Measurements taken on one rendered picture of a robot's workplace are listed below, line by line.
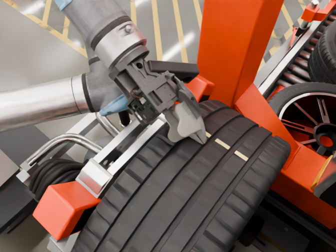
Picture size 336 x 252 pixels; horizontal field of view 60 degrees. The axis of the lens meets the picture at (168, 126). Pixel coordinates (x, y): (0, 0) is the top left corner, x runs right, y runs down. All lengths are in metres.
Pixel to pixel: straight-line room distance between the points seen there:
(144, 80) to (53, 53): 2.09
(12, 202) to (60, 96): 1.03
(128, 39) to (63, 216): 0.33
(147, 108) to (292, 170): 0.77
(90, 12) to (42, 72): 1.95
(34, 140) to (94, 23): 1.26
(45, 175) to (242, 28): 0.60
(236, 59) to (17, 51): 2.12
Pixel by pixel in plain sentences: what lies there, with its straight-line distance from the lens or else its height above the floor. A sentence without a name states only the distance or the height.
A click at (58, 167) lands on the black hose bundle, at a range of 0.73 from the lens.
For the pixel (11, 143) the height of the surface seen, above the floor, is 0.30.
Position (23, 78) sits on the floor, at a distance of 2.49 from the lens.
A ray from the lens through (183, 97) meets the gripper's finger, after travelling 0.53.
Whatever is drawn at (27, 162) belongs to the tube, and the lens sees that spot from 0.80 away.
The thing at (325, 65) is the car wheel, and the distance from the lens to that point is 1.93.
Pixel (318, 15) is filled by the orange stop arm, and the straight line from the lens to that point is 2.20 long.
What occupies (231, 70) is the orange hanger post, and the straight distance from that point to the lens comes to 0.91.
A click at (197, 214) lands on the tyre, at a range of 0.51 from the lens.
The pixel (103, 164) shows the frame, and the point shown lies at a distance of 0.65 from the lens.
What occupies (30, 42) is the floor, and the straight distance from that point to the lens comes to 2.76.
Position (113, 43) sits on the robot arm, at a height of 1.33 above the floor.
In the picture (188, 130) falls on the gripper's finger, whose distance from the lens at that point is 0.53.
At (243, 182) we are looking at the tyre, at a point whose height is 1.18.
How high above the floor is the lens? 1.67
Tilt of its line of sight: 58 degrees down
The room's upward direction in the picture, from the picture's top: straight up
